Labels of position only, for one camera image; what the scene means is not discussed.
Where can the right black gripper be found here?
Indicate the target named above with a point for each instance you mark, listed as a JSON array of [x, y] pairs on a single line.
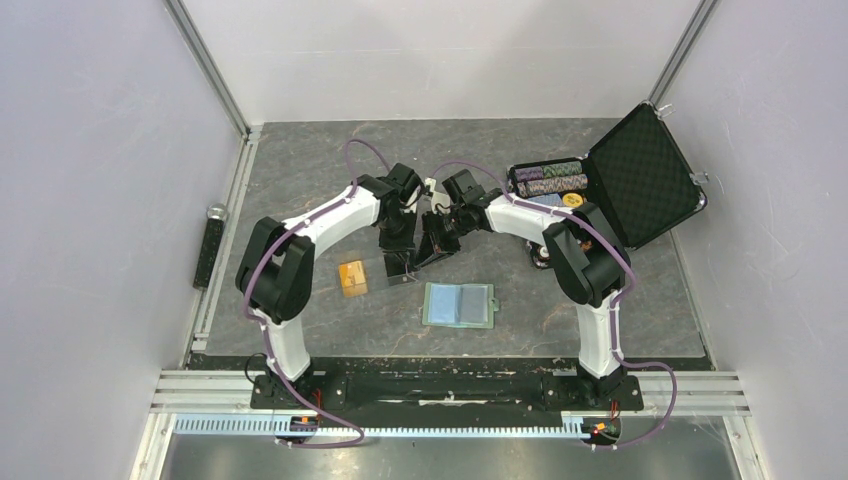
[[434, 240]]

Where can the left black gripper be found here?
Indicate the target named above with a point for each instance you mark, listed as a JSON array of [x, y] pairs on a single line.
[[404, 246]]

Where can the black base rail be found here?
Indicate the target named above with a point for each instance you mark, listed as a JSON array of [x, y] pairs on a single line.
[[339, 384]]

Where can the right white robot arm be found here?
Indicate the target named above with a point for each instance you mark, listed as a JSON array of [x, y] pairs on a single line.
[[588, 260]]

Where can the yellow dealer chip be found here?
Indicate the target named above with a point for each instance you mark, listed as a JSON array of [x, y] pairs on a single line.
[[573, 200]]

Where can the black tool silver knob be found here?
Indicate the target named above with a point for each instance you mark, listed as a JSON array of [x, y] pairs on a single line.
[[216, 217]]

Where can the white slotted cable duct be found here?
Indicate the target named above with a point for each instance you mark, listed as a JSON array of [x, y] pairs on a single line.
[[286, 426]]

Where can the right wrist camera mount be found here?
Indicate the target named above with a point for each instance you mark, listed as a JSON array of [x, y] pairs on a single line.
[[436, 198]]

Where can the black poker chip case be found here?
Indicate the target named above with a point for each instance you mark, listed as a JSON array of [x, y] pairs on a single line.
[[636, 174]]

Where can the green leather card holder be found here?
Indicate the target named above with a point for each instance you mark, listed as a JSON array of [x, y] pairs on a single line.
[[462, 306]]

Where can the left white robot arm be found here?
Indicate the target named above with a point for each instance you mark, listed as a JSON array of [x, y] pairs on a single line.
[[276, 272]]

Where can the orange credit card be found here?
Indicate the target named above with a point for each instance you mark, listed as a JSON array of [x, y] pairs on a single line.
[[353, 278]]

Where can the clear plastic card box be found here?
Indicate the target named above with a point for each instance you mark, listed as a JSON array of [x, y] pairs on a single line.
[[374, 267]]

